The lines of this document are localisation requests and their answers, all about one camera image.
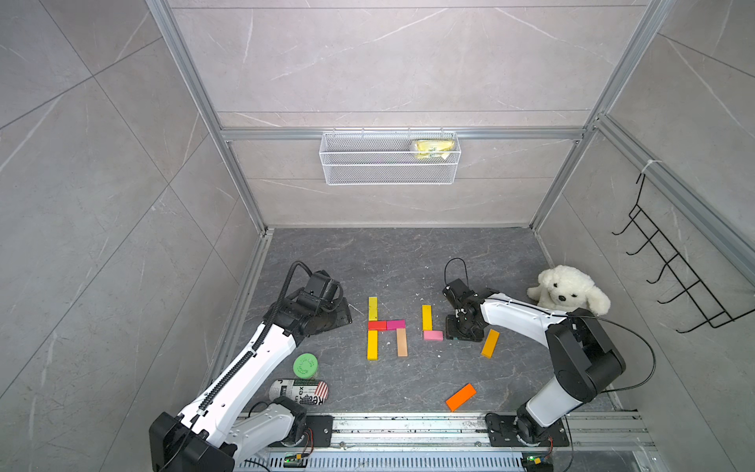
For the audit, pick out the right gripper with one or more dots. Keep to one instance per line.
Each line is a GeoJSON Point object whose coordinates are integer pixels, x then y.
{"type": "Point", "coordinates": [450, 331]}

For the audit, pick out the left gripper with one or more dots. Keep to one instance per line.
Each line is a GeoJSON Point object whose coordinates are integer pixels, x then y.
{"type": "Point", "coordinates": [342, 312]}

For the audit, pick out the orange-yellow block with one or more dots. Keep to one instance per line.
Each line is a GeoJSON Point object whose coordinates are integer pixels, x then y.
{"type": "Point", "coordinates": [490, 344]}

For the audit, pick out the pink block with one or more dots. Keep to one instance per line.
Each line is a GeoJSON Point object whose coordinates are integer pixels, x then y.
{"type": "Point", "coordinates": [433, 335]}

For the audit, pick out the yellow block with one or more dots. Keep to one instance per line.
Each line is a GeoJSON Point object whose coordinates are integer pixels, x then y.
{"type": "Point", "coordinates": [373, 345]}
{"type": "Point", "coordinates": [373, 312]}
{"type": "Point", "coordinates": [427, 318]}

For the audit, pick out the orange block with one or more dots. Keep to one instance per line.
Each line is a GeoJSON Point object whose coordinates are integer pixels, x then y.
{"type": "Point", "coordinates": [458, 399]}

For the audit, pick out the tan wooden block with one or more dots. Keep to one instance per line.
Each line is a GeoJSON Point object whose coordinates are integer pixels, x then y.
{"type": "Point", "coordinates": [401, 342]}

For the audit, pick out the magenta block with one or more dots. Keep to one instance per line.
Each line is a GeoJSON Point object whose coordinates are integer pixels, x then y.
{"type": "Point", "coordinates": [396, 325]}

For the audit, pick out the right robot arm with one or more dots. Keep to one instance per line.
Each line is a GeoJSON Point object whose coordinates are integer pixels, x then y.
{"type": "Point", "coordinates": [584, 359]}

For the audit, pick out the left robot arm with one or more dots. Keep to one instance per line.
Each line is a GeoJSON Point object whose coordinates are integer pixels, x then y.
{"type": "Point", "coordinates": [210, 434]}

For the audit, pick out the green lid jar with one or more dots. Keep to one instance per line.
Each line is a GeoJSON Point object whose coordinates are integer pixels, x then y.
{"type": "Point", "coordinates": [306, 366]}

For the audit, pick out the printed can lying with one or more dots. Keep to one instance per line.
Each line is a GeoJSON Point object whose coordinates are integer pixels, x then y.
{"type": "Point", "coordinates": [305, 392]}

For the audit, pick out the white plush dog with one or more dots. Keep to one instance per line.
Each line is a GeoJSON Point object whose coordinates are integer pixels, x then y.
{"type": "Point", "coordinates": [566, 289]}

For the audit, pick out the yellow item in basket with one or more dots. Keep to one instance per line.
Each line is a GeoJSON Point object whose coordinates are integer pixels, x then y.
{"type": "Point", "coordinates": [433, 149]}

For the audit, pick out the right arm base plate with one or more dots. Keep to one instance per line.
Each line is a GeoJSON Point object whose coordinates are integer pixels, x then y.
{"type": "Point", "coordinates": [507, 432]}

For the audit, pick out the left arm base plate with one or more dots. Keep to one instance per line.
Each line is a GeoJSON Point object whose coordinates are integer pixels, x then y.
{"type": "Point", "coordinates": [318, 430]}

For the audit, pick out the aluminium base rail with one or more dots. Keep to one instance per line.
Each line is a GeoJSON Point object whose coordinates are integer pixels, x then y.
{"type": "Point", "coordinates": [460, 442]}

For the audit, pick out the white wire basket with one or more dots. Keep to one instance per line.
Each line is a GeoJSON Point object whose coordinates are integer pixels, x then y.
{"type": "Point", "coordinates": [384, 158]}

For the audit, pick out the black wall hook rack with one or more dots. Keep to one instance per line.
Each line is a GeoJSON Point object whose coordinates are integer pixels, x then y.
{"type": "Point", "coordinates": [708, 310]}

